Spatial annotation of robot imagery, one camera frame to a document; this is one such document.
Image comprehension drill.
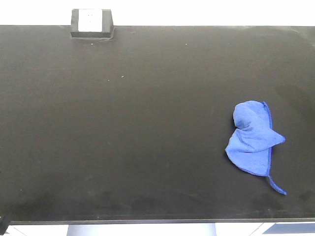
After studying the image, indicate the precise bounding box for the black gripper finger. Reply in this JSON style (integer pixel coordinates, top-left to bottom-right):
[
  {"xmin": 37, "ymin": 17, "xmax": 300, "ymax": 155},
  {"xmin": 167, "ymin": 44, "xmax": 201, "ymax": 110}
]
[{"xmin": 0, "ymin": 216, "xmax": 10, "ymax": 233}]

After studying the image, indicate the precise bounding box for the blue microfiber cloth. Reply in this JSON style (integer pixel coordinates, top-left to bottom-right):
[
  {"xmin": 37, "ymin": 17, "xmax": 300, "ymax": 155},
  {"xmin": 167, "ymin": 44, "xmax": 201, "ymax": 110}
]
[{"xmin": 225, "ymin": 101, "xmax": 287, "ymax": 195}]

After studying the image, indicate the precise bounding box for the black box white power socket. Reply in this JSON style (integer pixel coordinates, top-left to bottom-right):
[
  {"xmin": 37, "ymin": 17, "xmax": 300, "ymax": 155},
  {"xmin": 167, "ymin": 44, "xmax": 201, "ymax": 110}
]
[{"xmin": 70, "ymin": 9, "xmax": 114, "ymax": 39}]

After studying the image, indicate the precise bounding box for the white table leg support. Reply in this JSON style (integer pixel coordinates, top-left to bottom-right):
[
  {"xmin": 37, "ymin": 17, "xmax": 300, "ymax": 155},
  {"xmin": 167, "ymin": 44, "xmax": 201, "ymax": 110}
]
[{"xmin": 215, "ymin": 223, "xmax": 263, "ymax": 236}]

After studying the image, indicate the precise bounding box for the blue drawer cabinet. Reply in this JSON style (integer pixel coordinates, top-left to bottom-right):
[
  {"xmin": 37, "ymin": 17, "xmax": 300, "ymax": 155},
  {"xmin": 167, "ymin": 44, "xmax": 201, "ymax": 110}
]
[{"xmin": 262, "ymin": 223, "xmax": 315, "ymax": 236}]

